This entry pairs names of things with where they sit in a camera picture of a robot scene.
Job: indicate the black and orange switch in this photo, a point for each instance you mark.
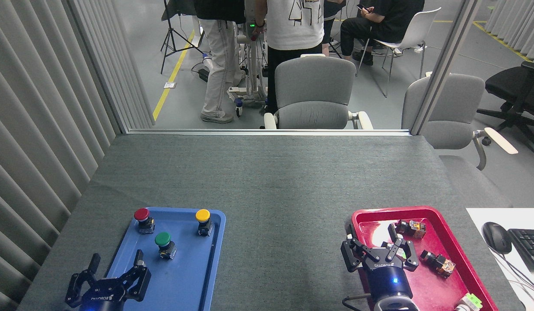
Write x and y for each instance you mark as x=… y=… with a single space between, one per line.
x=440 y=262

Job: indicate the blue plastic tray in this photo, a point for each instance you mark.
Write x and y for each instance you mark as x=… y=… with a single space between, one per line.
x=176 y=280

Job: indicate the person in beige trousers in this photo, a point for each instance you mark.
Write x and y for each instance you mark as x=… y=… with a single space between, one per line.
x=219 y=65

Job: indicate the green push button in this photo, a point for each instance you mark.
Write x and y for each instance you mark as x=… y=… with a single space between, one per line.
x=163 y=239

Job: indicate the white plastic chair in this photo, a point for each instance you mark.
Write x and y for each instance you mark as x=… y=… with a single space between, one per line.
x=416 y=30

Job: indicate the floor socket plate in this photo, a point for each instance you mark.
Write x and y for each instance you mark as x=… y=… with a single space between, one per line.
x=170 y=85

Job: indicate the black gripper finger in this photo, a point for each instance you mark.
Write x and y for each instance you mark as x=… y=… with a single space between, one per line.
x=351 y=255
x=77 y=287
x=139 y=280
x=407 y=255

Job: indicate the person in white shirt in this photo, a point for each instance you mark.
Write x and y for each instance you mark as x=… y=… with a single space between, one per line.
x=293 y=26

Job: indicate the grey pleated curtain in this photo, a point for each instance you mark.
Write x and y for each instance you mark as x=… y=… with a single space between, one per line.
x=517 y=26
x=33 y=129

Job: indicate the grey office chair white armrests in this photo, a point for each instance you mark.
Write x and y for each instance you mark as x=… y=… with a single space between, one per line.
x=314 y=86

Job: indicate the black tripod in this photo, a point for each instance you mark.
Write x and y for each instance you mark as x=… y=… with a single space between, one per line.
x=172 y=39

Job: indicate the white desk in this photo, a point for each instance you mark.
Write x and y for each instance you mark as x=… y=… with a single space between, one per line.
x=487 y=268

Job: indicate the silver post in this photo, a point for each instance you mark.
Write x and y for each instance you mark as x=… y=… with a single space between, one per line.
x=444 y=65
x=98 y=65

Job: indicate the red plastic tray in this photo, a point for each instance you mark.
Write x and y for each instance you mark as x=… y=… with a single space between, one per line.
x=431 y=289

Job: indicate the black computer mouse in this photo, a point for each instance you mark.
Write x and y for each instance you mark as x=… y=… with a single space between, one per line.
x=496 y=236

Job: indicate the yellow push button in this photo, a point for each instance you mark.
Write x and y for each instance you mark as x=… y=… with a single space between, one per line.
x=202 y=215

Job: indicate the black office chair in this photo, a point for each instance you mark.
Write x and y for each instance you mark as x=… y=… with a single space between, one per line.
x=515 y=88

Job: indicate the grey office chair cream armrest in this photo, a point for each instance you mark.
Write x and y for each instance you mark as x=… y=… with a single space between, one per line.
x=452 y=112

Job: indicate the black keyboard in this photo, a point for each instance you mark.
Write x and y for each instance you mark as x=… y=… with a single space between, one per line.
x=528 y=247

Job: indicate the person in black shorts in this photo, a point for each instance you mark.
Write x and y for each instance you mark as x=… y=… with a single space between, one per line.
x=329 y=17

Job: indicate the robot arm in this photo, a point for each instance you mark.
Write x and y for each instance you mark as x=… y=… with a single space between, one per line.
x=394 y=304

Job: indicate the black switch with orange window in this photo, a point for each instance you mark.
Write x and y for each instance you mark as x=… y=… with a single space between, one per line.
x=411 y=228

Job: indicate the white stand on wheels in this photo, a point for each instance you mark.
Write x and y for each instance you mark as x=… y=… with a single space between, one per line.
x=252 y=65

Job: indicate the white and green switch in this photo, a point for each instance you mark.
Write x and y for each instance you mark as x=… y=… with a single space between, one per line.
x=471 y=301

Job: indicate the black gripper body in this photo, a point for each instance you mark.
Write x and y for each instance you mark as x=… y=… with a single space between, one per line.
x=103 y=296
x=386 y=280

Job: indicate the red push button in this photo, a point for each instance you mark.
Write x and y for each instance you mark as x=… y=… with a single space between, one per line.
x=142 y=214

